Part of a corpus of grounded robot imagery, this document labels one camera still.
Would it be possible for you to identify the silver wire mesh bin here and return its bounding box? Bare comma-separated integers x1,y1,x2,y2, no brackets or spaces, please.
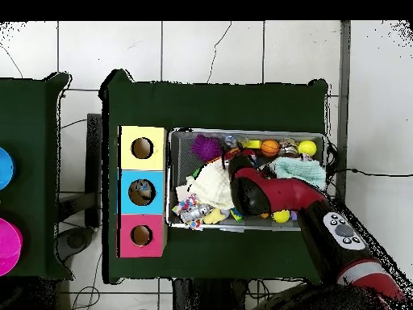
165,127,328,233

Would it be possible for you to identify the black cable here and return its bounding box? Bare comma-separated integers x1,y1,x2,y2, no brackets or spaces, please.
327,167,413,178

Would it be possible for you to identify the light blue knitted cloth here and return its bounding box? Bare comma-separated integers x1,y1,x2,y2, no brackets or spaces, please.
273,157,327,191

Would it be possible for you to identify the colourful dotted cloth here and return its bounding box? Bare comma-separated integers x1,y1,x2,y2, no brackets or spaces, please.
172,195,214,230

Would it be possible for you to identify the crushed clear plastic cup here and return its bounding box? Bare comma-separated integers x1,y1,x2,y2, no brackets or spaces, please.
134,179,152,195

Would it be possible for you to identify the cream knitted cloth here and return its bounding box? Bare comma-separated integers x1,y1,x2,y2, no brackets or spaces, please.
186,159,236,211

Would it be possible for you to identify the blue round container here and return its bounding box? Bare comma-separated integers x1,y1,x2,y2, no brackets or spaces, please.
0,146,16,191

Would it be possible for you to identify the dark green table cloth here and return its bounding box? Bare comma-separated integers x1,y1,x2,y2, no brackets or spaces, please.
0,71,73,280
98,68,330,285

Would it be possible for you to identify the wooden box with three holes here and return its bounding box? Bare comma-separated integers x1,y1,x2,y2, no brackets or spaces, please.
116,124,169,259

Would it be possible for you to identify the orange toy basketball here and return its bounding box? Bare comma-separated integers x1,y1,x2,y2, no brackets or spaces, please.
260,139,281,158

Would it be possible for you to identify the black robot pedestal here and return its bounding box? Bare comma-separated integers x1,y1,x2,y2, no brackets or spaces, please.
172,278,249,310

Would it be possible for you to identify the yellow foam ball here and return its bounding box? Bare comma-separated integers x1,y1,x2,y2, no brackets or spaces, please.
272,209,291,224
297,140,318,158

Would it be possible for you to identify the crumpled clear plastic wrapper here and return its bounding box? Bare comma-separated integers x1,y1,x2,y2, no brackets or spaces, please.
224,134,250,149

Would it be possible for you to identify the magenta round container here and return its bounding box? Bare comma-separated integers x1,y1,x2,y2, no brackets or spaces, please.
0,217,23,278

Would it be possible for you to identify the purple spiky toy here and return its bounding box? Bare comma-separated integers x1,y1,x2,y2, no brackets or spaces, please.
190,134,224,162

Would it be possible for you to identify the yellow plush toy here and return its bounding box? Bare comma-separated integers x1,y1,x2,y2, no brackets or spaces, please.
202,207,231,225

